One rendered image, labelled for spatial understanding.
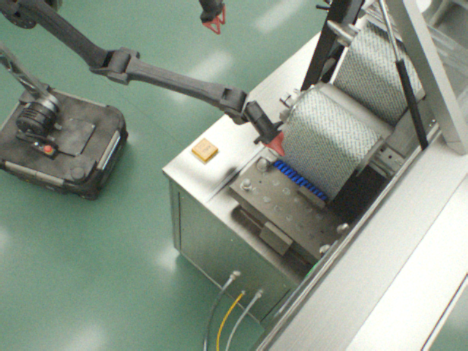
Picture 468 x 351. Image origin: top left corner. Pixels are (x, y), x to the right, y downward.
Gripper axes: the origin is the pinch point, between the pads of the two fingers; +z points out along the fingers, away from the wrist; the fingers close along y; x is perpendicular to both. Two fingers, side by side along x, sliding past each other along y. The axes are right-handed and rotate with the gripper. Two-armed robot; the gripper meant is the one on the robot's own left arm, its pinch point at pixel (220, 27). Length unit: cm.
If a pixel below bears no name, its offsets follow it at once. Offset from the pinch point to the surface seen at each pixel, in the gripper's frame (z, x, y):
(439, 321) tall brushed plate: 3, -84, -99
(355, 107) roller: 10, -56, -36
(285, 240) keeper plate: 25, -38, -76
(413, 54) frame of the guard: -39, -79, -69
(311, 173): 21, -43, -53
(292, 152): 15, -37, -50
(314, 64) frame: 12.1, -37.7, -12.7
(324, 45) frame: 3.9, -43.1, -13.0
